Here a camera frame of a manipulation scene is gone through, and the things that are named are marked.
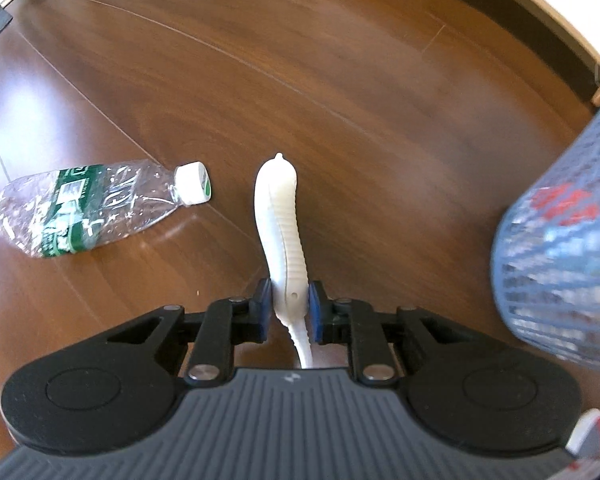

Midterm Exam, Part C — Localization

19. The white toothbrush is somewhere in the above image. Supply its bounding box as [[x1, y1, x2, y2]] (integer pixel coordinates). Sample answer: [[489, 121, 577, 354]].
[[254, 152, 316, 370]]

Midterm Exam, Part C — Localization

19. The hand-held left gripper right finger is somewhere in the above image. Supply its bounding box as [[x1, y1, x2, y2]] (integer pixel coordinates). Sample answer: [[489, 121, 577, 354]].
[[307, 281, 476, 386]]

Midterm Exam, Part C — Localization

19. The red plastic bag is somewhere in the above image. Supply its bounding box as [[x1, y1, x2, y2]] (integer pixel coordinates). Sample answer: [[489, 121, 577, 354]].
[[530, 185, 598, 228]]

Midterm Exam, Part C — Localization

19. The blue mesh waste basket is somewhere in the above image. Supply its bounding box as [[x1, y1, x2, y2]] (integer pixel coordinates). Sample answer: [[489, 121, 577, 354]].
[[490, 87, 600, 376]]

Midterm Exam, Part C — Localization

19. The crushed clear plastic bottle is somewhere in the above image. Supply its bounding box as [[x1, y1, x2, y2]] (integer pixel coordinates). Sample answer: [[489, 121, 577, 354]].
[[0, 159, 213, 259]]

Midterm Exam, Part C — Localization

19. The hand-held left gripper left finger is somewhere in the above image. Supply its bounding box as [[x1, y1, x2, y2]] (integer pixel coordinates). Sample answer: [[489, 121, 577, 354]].
[[107, 278, 273, 386]]

